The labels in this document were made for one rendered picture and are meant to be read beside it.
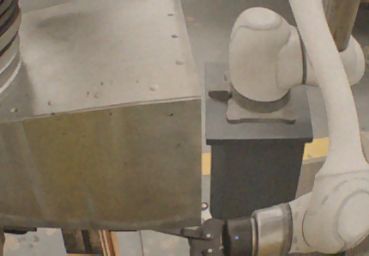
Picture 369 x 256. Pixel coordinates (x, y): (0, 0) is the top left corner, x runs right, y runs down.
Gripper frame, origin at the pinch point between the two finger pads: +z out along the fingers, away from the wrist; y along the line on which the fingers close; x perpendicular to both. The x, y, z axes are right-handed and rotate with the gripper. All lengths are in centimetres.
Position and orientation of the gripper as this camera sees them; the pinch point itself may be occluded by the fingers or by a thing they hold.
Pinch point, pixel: (114, 250)
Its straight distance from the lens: 96.4
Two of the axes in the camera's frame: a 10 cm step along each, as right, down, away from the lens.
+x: 0.3, -2.8, -9.6
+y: -1.2, -9.6, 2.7
